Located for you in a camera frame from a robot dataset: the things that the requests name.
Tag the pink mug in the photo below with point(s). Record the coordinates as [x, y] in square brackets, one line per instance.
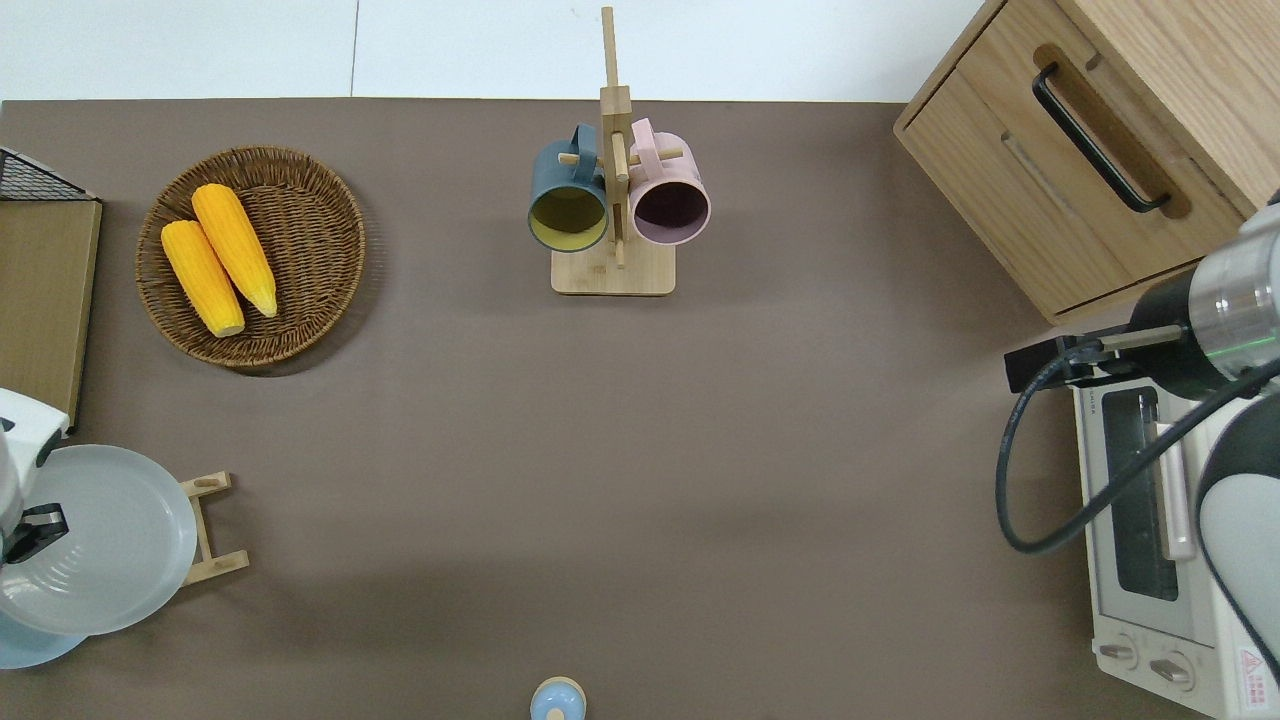
[670, 205]

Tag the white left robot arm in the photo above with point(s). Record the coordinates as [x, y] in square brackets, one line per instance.
[20, 440]

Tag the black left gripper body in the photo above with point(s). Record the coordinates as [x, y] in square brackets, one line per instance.
[10, 545]

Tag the brown table mat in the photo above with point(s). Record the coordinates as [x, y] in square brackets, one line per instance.
[600, 450]

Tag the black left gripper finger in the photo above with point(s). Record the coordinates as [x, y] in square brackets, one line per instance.
[50, 518]

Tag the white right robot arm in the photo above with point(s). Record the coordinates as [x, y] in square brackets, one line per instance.
[1240, 500]

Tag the yellow corn cob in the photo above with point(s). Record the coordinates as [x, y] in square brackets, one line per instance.
[200, 275]
[235, 245]

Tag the gray plate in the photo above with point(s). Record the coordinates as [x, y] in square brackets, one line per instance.
[110, 540]

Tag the white toaster oven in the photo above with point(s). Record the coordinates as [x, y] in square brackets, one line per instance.
[1120, 620]

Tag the wooden cabinet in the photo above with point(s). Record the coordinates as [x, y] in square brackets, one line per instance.
[1000, 180]

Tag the wooden plate rack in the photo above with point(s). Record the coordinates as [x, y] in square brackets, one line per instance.
[215, 565]

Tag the wooden mug tree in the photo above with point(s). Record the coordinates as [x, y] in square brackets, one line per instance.
[612, 278]

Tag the light blue plate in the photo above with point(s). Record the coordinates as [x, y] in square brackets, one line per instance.
[30, 650]

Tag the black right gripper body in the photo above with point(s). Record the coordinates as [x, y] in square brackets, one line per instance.
[1170, 340]

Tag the dark blue mug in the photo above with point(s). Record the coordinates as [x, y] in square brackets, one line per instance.
[567, 215]

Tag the silver toaster knob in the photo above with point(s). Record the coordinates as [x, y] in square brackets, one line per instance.
[1172, 670]
[1120, 655]

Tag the brown wicker basket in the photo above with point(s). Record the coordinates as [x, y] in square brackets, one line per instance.
[310, 250]

